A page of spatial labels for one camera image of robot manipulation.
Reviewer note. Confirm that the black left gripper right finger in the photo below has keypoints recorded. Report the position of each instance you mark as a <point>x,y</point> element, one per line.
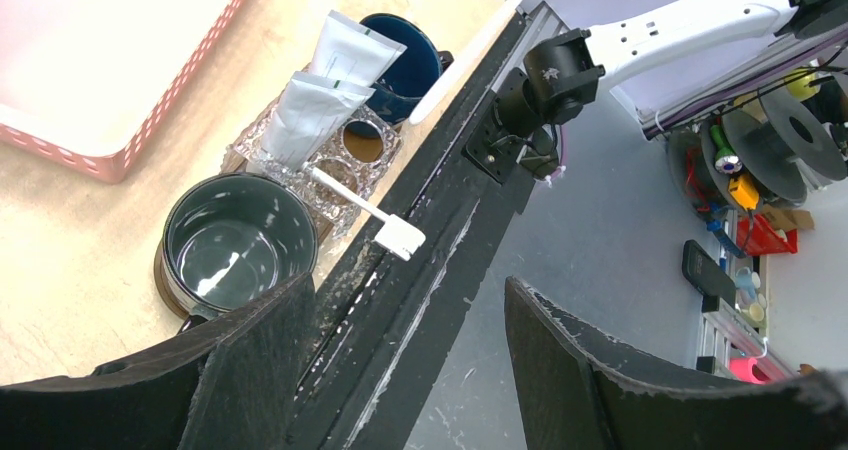
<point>580,388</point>

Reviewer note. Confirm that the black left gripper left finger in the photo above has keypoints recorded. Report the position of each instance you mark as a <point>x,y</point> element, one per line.
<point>225,384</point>

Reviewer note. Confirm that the dark grey mug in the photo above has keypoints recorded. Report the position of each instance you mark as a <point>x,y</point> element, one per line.
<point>231,238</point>

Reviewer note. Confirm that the oval wooden tray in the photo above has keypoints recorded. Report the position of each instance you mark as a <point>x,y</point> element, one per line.
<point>169,294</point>

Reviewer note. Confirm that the clear glass toothbrush holder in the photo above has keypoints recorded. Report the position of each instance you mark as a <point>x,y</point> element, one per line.
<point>332,214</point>

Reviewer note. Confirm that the red capped toothpaste tube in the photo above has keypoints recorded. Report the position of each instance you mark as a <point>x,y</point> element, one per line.
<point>310,109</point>

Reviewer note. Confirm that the pink plastic basket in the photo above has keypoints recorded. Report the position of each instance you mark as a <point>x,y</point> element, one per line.
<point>86,83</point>

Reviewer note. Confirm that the dark blue mug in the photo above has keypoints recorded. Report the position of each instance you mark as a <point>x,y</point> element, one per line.
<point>410,77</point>

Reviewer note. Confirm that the blue capped toothpaste tube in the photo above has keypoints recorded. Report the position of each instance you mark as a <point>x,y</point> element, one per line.
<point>351,52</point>

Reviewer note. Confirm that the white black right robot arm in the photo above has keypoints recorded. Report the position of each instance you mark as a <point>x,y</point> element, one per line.
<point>565,73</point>

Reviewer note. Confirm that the black phone device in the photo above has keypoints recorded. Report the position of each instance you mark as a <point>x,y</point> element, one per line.
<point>705,274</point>

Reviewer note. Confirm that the red box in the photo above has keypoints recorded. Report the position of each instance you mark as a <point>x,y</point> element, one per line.
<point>767,234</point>

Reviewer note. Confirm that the black filament spool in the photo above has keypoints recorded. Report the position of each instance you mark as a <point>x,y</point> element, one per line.
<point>771,151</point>

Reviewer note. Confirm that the black table front rail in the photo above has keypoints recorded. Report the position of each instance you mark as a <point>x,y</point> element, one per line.
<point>398,297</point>

